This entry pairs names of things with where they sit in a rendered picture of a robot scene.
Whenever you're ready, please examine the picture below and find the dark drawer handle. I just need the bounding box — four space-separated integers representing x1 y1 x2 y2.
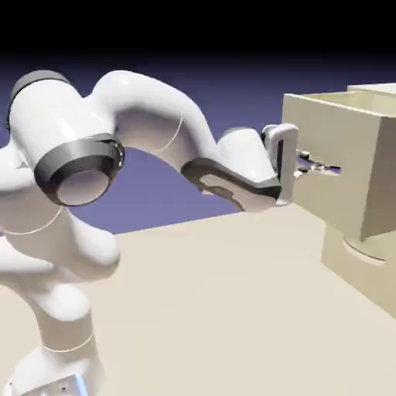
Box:
309 160 342 175

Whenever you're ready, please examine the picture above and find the beige drawer front with slot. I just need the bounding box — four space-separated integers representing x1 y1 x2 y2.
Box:
282 92 384 243

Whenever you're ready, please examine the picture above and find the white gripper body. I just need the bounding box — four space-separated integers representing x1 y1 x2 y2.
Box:
261 122 300 207

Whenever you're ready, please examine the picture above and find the beige cabinet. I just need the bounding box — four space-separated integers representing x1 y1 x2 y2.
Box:
282 82 396 319

